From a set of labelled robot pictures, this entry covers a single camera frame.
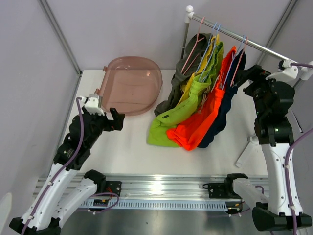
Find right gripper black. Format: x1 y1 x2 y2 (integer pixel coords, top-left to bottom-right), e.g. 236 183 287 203
234 65 277 117

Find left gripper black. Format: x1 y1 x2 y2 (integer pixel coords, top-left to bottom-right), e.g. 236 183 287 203
83 105 125 148

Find navy blue shorts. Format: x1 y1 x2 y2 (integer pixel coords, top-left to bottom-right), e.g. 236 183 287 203
198 49 246 149

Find lime green shorts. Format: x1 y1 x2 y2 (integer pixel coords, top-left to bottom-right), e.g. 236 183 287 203
146 41 224 148

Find blue hanger yellow shorts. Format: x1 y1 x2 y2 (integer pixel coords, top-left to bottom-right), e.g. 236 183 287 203
195 22 218 74

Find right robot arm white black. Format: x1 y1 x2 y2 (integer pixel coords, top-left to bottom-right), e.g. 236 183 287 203
223 60 313 233

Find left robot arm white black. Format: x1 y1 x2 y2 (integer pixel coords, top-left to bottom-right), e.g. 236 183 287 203
9 108 125 235

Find olive grey shorts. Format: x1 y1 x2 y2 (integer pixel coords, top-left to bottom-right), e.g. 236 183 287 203
154 33 212 116

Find pink hanger olive shorts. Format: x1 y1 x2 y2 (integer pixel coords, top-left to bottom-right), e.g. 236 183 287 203
181 17 205 73

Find pink translucent plastic basin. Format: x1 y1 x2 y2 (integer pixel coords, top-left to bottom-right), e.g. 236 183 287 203
95 56 163 116

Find white metal clothes rack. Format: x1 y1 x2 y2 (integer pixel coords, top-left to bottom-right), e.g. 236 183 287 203
180 5 313 168

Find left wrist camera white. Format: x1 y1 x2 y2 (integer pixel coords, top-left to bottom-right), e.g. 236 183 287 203
79 94 106 116

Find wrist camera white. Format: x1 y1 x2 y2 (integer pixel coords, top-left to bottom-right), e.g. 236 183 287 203
266 60 310 82
79 94 106 116

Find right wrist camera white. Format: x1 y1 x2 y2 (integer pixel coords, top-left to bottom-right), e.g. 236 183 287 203
266 60 310 82

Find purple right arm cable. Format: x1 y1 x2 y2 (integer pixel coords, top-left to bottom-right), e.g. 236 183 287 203
283 61 313 235

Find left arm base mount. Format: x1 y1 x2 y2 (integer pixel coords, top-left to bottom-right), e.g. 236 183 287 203
96 181 122 196

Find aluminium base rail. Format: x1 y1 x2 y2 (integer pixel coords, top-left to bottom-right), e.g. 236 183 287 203
33 173 277 211

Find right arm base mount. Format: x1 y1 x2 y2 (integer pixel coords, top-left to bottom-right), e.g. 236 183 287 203
202 183 236 199

